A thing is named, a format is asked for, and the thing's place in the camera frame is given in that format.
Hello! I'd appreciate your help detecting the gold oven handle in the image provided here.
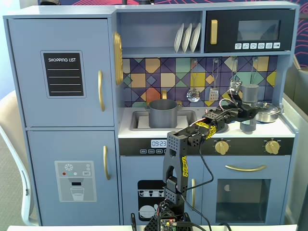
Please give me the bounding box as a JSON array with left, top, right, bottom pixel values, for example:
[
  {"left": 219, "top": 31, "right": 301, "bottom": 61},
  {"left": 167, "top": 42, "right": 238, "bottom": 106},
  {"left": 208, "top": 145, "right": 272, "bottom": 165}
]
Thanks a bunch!
[{"left": 225, "top": 164, "right": 267, "bottom": 172}]

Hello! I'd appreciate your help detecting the digital clock display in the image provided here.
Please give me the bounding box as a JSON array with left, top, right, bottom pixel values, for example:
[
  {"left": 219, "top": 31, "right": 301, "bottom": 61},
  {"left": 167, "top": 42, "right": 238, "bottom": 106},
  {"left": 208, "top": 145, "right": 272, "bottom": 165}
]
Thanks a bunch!
[{"left": 151, "top": 139, "right": 167, "bottom": 149}]

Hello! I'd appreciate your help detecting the robot base with controller board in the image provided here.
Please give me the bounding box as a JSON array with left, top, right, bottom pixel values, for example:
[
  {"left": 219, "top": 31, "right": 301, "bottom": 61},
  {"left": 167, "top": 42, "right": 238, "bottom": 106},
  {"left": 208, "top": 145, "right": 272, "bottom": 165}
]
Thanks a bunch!
[{"left": 143, "top": 202, "right": 193, "bottom": 231}]

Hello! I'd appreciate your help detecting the steel pot with lid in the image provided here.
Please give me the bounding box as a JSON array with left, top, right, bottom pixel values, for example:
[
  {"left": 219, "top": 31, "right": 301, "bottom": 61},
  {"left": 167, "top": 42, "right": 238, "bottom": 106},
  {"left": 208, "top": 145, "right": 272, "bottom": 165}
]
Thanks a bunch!
[{"left": 255, "top": 101, "right": 282, "bottom": 123}]

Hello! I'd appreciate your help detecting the white plate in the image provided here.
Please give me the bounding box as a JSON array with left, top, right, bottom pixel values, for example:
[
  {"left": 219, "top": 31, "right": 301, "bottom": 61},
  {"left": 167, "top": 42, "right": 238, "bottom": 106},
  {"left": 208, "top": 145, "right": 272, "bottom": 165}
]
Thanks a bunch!
[
  {"left": 173, "top": 23, "right": 185, "bottom": 53},
  {"left": 189, "top": 22, "right": 202, "bottom": 53},
  {"left": 181, "top": 23, "right": 193, "bottom": 53}
]

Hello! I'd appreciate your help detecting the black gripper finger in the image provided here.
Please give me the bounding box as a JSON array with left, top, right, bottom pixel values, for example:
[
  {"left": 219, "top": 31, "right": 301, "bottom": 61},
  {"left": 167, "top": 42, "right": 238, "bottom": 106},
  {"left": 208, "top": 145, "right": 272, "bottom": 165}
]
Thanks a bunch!
[{"left": 240, "top": 107, "right": 260, "bottom": 120}]

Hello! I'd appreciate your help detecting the black shopping list board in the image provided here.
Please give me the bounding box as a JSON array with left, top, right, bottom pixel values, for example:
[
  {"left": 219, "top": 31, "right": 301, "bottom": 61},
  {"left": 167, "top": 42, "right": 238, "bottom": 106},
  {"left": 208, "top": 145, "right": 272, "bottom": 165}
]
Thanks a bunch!
[{"left": 40, "top": 50, "right": 88, "bottom": 99}]

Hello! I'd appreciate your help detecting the gold toy phone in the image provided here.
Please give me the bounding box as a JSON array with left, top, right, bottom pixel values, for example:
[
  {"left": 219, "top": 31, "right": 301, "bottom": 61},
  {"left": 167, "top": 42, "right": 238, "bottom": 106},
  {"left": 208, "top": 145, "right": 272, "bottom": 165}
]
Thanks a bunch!
[{"left": 112, "top": 31, "right": 124, "bottom": 85}]

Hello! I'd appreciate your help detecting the blue fridge door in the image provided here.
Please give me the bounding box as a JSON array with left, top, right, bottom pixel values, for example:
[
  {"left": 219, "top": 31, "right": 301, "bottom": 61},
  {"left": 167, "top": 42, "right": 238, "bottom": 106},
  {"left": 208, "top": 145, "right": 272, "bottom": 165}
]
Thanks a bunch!
[{"left": 7, "top": 18, "right": 115, "bottom": 128}]

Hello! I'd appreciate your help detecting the gold fridge door handle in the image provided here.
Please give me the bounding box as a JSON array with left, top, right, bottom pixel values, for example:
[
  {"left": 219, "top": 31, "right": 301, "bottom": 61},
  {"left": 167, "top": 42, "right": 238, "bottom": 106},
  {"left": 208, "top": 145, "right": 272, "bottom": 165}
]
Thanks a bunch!
[{"left": 98, "top": 70, "right": 106, "bottom": 112}]

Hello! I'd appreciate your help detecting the gold dishwasher handle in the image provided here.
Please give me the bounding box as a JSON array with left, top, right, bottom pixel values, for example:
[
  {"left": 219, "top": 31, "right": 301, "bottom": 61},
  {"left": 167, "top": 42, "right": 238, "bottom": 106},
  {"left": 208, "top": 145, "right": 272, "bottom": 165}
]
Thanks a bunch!
[{"left": 191, "top": 178, "right": 196, "bottom": 212}]

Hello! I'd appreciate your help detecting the gray cooking pot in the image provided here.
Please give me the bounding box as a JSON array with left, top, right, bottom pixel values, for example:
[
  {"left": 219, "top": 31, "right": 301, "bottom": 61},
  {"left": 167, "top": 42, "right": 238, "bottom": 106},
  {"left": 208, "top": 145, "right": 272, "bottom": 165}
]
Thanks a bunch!
[{"left": 145, "top": 99, "right": 181, "bottom": 128}]

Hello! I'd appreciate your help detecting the gold stove knob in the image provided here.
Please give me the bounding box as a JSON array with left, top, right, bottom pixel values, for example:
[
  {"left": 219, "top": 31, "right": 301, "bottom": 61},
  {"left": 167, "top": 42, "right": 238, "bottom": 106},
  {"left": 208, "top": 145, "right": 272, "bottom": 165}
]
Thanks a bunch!
[
  {"left": 265, "top": 141, "right": 281, "bottom": 154},
  {"left": 215, "top": 141, "right": 230, "bottom": 155}
]

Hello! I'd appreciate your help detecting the blue freezer door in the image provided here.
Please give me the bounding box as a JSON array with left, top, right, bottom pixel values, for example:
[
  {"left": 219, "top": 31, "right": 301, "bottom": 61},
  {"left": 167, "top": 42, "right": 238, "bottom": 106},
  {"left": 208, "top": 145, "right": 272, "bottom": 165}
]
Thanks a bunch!
[{"left": 26, "top": 129, "right": 120, "bottom": 226}]

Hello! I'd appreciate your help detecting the black table clamp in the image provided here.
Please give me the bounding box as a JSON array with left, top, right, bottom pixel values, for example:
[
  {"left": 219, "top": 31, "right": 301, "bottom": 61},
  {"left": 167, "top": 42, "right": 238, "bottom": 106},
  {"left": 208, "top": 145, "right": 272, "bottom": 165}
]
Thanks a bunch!
[{"left": 130, "top": 212, "right": 138, "bottom": 231}]

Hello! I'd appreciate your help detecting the black toy microwave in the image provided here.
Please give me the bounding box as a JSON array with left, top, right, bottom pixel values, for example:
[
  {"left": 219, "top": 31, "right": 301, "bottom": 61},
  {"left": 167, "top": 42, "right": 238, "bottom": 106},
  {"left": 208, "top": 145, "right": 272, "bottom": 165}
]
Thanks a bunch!
[{"left": 204, "top": 9, "right": 296, "bottom": 53}]

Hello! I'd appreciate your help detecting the blue oven door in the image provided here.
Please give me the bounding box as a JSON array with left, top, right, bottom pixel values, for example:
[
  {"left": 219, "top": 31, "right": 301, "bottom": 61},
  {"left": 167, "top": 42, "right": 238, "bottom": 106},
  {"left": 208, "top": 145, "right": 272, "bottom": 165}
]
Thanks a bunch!
[{"left": 203, "top": 155, "right": 292, "bottom": 224}]

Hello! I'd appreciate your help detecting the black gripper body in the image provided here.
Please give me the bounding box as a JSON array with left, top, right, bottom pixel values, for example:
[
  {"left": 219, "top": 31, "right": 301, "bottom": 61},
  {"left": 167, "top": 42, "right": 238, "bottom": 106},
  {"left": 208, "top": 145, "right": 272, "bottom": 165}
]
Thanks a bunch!
[{"left": 225, "top": 105, "right": 244, "bottom": 124}]

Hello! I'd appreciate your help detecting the steel slotted spoon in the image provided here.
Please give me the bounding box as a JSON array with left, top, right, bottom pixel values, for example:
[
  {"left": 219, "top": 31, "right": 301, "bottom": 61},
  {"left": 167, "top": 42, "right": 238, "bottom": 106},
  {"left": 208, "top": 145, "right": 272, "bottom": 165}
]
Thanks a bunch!
[{"left": 186, "top": 59, "right": 201, "bottom": 103}]

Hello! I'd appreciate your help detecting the gold freezer door handle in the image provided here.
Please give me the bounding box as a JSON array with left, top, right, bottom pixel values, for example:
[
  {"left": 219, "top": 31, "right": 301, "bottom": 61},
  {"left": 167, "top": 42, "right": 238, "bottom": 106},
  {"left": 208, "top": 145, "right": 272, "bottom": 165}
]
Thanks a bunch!
[{"left": 103, "top": 145, "right": 111, "bottom": 180}]

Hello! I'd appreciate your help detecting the gray toy sink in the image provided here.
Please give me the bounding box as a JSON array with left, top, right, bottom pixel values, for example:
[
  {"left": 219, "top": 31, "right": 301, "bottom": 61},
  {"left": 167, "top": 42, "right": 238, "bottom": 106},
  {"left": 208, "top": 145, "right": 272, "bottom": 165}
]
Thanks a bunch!
[{"left": 129, "top": 110, "right": 199, "bottom": 132}]

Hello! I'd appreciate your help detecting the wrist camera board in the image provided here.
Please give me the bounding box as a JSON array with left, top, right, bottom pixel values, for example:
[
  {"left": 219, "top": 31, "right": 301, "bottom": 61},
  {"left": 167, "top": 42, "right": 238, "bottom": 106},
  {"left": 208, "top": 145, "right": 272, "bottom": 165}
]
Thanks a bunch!
[{"left": 228, "top": 80, "right": 243, "bottom": 96}]

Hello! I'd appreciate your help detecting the steel ladle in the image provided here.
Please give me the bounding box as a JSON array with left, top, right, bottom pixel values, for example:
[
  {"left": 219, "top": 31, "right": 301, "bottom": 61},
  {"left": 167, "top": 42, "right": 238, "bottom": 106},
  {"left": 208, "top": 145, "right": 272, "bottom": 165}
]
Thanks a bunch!
[{"left": 230, "top": 57, "right": 240, "bottom": 82}]

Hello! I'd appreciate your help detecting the gold microwave handle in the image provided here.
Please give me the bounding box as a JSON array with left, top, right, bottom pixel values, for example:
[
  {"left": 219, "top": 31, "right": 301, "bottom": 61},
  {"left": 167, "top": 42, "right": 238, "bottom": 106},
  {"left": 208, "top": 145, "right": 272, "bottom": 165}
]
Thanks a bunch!
[{"left": 210, "top": 19, "right": 218, "bottom": 45}]

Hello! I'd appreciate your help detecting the steel slotted spatula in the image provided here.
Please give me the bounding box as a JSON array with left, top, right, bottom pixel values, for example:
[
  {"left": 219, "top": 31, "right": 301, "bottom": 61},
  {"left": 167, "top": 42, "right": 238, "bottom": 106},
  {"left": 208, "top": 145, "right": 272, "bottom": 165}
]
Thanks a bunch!
[{"left": 208, "top": 59, "right": 220, "bottom": 102}]

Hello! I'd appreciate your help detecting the blue toy kitchen unit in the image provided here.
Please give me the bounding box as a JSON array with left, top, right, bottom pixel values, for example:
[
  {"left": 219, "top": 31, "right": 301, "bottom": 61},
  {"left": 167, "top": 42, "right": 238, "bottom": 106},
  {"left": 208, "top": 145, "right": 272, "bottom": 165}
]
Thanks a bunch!
[{"left": 2, "top": 1, "right": 300, "bottom": 227}]

